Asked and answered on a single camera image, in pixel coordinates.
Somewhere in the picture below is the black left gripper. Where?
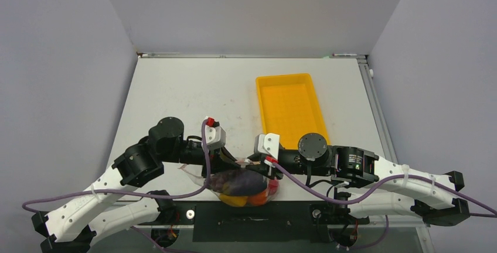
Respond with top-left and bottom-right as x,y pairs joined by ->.
161,140 -> 240,178

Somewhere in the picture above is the red tomato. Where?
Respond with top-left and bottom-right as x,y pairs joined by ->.
268,179 -> 279,196

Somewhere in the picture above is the dark purple round eggplant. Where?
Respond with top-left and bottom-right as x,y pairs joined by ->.
223,169 -> 268,196

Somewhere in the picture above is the orange pumpkin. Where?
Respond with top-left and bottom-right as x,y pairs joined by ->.
247,189 -> 269,206

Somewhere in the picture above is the yellow plastic tray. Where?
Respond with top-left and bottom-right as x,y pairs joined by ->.
256,73 -> 331,149

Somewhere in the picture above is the clear zip top bag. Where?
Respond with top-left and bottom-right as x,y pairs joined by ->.
179,156 -> 280,207

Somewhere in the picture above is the yellow bell pepper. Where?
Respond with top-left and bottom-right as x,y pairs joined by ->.
219,194 -> 248,207

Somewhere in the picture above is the dark red grape bunch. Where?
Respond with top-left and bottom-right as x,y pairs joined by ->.
208,170 -> 233,193

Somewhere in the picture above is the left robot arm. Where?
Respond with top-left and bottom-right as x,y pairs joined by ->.
32,117 -> 226,252

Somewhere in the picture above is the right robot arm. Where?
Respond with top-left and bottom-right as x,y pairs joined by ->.
240,133 -> 470,227

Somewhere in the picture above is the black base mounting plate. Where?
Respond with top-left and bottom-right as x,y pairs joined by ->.
150,201 -> 370,243

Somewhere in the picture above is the marker pen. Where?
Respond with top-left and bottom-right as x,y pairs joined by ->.
332,53 -> 358,58

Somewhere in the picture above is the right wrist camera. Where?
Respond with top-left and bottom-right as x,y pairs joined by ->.
254,133 -> 280,160

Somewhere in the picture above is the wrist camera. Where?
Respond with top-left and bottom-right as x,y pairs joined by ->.
254,133 -> 280,160
203,117 -> 226,151

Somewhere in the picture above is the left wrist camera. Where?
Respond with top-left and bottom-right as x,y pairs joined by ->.
203,117 -> 226,151

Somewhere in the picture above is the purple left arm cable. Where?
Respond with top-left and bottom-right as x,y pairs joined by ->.
21,118 -> 212,253

